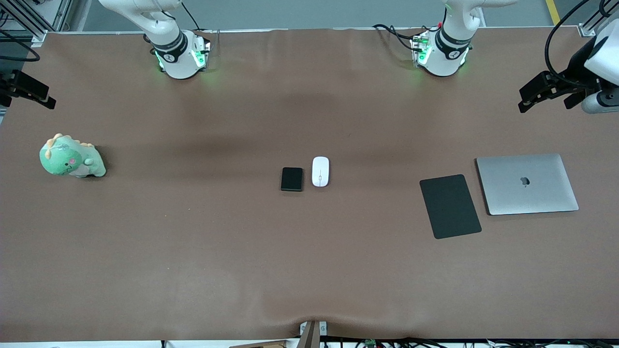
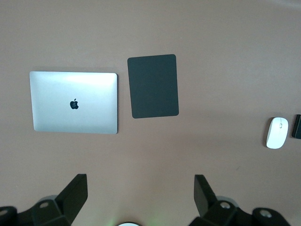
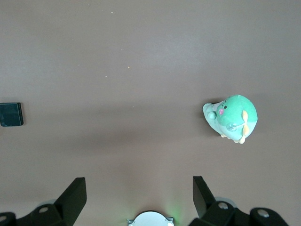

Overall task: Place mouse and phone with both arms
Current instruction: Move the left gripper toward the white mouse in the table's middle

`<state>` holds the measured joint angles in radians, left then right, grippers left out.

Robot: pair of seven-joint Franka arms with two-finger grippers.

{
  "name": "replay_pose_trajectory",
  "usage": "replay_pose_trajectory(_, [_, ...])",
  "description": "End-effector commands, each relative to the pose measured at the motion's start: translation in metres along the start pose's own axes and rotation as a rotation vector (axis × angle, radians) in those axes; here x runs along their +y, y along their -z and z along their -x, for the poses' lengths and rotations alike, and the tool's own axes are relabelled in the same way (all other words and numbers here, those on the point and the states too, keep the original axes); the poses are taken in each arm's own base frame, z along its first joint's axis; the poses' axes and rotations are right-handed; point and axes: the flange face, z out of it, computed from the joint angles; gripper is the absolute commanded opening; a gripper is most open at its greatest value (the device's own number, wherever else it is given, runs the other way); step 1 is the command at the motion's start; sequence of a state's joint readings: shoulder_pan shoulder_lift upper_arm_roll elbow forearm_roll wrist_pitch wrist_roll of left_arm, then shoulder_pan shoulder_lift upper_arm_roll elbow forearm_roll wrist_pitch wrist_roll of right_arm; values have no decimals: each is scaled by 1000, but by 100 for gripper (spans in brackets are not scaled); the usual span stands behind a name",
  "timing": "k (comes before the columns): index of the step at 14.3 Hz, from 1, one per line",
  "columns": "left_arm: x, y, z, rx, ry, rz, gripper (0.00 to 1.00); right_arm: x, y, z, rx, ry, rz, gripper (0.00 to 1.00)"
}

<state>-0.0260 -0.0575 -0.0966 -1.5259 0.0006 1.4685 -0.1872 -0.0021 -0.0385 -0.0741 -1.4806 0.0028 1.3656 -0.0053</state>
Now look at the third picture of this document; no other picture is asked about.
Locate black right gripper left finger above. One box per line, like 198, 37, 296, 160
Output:
14, 178, 87, 226

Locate black phone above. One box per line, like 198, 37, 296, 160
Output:
0, 102, 24, 127

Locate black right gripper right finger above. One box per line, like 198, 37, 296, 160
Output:
189, 176, 253, 226

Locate green dinosaur plush toy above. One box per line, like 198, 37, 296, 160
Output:
202, 94, 259, 144

